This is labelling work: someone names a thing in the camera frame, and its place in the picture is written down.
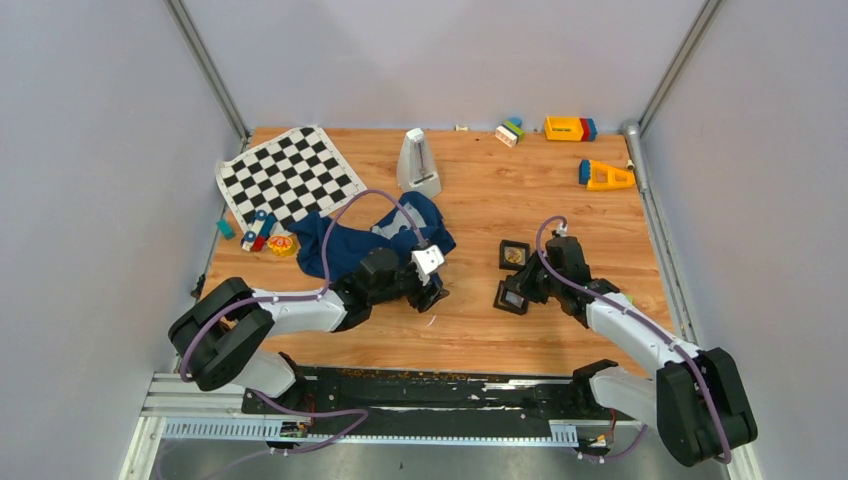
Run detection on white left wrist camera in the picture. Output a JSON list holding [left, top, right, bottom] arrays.
[[411, 245, 445, 283]]

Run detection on yellow toy block bin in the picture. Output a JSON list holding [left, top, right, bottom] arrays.
[[544, 116, 598, 142]]

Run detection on teal small block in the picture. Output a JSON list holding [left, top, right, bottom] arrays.
[[216, 219, 236, 240]]

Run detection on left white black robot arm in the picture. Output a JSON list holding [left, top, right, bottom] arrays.
[[168, 246, 448, 413]]

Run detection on blue cartoon print shirt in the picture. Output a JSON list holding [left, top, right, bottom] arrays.
[[288, 192, 456, 281]]

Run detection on checkered chessboard mat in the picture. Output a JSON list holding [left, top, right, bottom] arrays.
[[215, 126, 366, 233]]

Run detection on yellow round brooch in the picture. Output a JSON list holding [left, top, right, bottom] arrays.
[[504, 246, 524, 265]]

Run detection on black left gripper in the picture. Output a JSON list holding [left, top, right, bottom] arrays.
[[369, 246, 450, 313]]

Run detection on red white blue toy car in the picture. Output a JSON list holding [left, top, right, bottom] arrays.
[[241, 210, 277, 252]]

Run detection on grey metal pipe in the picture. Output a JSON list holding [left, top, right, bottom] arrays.
[[622, 120, 649, 194]]

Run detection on white green blue blocks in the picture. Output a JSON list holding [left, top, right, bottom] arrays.
[[494, 117, 525, 148]]

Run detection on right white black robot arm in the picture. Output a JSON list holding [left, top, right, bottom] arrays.
[[504, 236, 759, 467]]

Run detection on white metronome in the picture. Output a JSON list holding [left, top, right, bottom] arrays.
[[396, 128, 442, 199]]

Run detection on yellow blue toy ramp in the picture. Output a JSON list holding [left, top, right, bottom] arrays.
[[578, 159, 636, 191]]

